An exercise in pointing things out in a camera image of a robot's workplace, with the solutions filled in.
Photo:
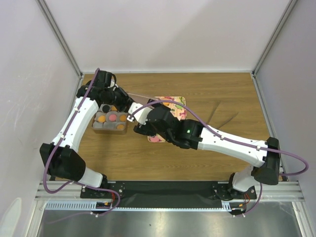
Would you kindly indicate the aluminium frame post left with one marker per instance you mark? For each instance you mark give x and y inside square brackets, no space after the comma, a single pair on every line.
[59,35]

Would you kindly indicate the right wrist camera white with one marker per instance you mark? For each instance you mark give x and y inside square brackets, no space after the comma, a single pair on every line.
[140,116]

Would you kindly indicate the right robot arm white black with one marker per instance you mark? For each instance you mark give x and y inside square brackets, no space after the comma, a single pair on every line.
[191,134]

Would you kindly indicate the aluminium frame post right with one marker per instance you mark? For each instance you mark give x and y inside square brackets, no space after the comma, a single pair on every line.
[276,32]

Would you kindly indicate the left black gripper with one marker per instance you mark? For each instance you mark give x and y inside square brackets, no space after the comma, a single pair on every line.
[125,100]

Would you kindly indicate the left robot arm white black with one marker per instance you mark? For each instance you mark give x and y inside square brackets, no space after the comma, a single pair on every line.
[60,157]

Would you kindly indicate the black round cookie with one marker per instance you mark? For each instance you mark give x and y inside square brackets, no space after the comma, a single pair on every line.
[106,108]

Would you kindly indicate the floral rectangular tray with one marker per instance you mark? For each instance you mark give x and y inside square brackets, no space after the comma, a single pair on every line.
[177,110]

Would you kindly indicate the grey cable duct right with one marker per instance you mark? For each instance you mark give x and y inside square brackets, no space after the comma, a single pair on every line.
[236,204]

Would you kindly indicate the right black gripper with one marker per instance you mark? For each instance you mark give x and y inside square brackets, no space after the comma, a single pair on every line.
[144,129]

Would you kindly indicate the metal serving tongs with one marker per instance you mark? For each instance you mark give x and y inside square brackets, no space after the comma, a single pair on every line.
[219,116]

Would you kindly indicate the metal tin lid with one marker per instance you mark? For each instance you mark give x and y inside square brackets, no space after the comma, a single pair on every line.
[139,99]

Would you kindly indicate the pink cookie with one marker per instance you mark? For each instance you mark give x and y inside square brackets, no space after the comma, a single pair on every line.
[112,117]
[154,139]

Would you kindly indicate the grey cable duct left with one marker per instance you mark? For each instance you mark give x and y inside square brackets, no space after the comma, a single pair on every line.
[79,205]

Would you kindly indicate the metal cookie tin box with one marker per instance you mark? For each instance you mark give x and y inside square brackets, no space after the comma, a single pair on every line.
[108,126]

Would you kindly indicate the aluminium frame post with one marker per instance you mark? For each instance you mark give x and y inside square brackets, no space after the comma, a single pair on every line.
[276,32]
[59,35]

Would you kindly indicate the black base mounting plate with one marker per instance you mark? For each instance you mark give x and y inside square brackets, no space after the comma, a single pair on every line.
[176,194]

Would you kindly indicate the grey cable duct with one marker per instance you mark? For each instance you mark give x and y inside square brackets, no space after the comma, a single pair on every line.
[79,205]
[236,204]

